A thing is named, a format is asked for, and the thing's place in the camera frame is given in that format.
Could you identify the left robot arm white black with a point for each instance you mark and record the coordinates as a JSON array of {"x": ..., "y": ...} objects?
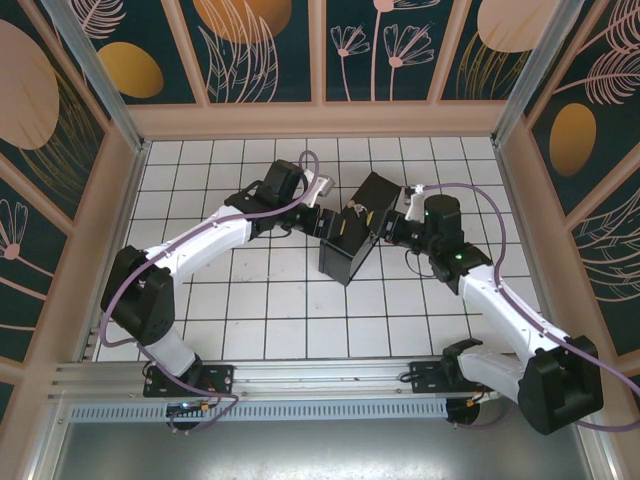
[{"x": 200, "y": 245}]

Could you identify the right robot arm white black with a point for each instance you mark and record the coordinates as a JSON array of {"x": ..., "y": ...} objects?
[{"x": 560, "y": 395}]

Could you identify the silver box hasp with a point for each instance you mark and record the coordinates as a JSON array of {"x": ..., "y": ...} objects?
[{"x": 355, "y": 205}]

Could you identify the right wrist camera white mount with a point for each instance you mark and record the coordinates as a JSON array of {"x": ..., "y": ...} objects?
[{"x": 414, "y": 205}]

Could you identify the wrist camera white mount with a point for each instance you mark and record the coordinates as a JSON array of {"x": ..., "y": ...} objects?
[
  {"x": 414, "y": 205},
  {"x": 325, "y": 185}
]

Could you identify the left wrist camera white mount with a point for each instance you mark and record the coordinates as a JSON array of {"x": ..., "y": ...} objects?
[{"x": 325, "y": 185}]

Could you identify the aluminium mounting rail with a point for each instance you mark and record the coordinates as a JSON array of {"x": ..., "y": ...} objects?
[{"x": 325, "y": 372}]

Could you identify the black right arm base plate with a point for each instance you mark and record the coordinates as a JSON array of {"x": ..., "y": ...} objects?
[{"x": 425, "y": 375}]

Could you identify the aluminium frame post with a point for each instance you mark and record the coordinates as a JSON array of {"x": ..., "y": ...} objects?
[
  {"x": 525, "y": 75},
  {"x": 107, "y": 95}
]

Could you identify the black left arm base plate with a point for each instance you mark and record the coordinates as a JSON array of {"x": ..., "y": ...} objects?
[{"x": 220, "y": 377}]

